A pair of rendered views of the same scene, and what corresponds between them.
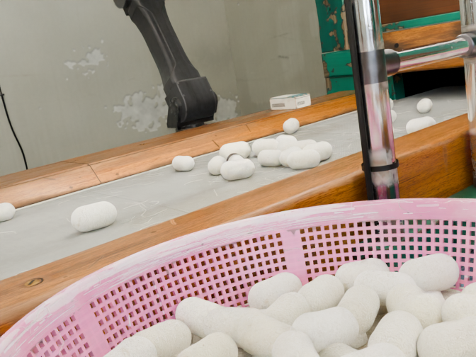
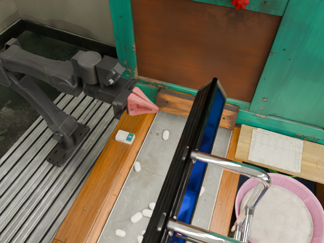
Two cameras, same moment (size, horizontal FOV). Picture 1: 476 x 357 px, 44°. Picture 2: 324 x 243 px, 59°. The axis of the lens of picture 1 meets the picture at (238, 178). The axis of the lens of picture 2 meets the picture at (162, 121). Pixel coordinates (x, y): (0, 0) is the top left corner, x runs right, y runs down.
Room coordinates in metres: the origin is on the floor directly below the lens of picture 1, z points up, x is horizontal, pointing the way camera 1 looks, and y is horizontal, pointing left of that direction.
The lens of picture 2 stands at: (0.40, 0.10, 1.62)
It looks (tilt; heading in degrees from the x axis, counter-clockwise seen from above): 52 degrees down; 328
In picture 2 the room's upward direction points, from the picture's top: straight up
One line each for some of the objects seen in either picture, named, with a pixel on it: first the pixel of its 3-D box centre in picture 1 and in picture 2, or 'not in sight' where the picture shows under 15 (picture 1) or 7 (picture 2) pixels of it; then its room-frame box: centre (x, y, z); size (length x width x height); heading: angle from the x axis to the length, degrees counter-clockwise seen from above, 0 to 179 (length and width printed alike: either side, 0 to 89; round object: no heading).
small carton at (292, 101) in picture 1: (290, 101); (125, 137); (0.96, -0.10, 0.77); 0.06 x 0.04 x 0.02; 39
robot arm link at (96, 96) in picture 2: not in sight; (96, 86); (0.94, -0.05, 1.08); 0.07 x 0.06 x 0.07; 33
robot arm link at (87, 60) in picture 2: not in sight; (83, 71); (0.97, -0.03, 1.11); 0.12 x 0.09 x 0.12; 33
